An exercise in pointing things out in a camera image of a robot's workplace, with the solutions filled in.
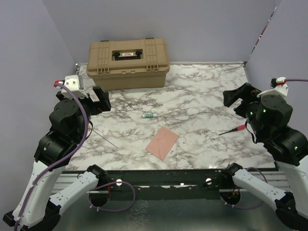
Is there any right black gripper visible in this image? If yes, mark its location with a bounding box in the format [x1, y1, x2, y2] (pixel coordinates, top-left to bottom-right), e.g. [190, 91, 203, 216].
[223, 81, 265, 138]

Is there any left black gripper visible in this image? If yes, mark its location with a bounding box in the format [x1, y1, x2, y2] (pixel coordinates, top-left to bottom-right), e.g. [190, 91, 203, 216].
[58, 86, 111, 141]

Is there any green white glue stick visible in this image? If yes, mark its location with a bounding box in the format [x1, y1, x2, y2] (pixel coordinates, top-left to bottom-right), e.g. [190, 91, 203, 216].
[142, 113, 157, 118]

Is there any pink paper envelope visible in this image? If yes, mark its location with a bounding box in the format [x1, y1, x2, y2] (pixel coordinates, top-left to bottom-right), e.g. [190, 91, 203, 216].
[145, 127, 179, 161]

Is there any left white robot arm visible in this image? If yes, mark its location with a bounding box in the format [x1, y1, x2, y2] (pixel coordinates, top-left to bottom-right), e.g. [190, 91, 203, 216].
[3, 87, 111, 231]

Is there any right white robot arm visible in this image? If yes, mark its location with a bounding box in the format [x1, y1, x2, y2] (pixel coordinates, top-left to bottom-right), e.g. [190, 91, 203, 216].
[221, 78, 308, 231]

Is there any red black screwdriver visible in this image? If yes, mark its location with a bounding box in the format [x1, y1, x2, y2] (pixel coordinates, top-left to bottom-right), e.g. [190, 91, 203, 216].
[219, 125, 246, 135]

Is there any tan plastic toolbox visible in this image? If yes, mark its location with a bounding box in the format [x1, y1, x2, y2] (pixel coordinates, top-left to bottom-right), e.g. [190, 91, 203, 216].
[86, 38, 170, 90]

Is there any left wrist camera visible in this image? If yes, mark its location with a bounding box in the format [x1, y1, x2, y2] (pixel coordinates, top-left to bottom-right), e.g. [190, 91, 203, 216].
[54, 75, 89, 99]

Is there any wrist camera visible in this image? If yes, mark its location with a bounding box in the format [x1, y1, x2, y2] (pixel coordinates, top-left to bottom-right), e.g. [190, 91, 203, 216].
[54, 75, 89, 99]
[257, 77, 288, 98]

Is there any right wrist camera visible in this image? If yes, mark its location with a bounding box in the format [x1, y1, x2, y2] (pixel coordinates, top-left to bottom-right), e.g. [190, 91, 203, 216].
[257, 77, 288, 98]

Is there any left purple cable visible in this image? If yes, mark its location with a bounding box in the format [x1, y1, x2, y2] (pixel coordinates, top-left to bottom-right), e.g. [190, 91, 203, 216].
[13, 83, 136, 231]

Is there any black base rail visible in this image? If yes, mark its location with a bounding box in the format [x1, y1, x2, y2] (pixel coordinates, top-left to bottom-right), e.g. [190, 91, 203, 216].
[78, 164, 258, 201]

